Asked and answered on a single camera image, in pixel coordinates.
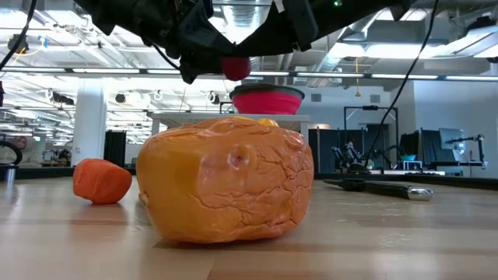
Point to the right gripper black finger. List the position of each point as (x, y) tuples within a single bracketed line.
[(301, 27), (272, 17)]

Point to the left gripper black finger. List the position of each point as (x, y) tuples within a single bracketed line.
[(198, 64), (206, 27)]

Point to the small red round fruit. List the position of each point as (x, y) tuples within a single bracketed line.
[(235, 70)]

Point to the red collapsible bowl grey rim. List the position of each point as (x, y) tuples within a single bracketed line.
[(266, 103)]

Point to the yellow bell pepper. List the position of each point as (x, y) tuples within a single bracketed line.
[(268, 123)]

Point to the small orange fruit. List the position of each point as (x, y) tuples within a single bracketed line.
[(101, 180)]

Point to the ceiling light strip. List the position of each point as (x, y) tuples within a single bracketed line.
[(404, 76), (105, 71)]

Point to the yellow hanging pendant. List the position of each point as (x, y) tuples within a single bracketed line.
[(357, 93)]

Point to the black partition panel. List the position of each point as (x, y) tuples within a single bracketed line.
[(327, 151), (428, 148), (114, 149)]

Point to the orange bell pepper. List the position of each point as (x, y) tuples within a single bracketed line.
[(225, 183)]

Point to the white building column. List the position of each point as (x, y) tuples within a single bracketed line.
[(88, 124)]

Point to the teal bowl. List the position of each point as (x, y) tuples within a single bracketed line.
[(408, 158)]

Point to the small white rack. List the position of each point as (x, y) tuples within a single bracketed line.
[(412, 161)]

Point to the background monitor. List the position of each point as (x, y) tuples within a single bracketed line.
[(451, 138)]

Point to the metal cylinder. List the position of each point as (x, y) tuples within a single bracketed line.
[(9, 175)]

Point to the silver ceiling duct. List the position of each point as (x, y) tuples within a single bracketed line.
[(243, 19)]

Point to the black background rig frame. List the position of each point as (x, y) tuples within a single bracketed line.
[(369, 107)]

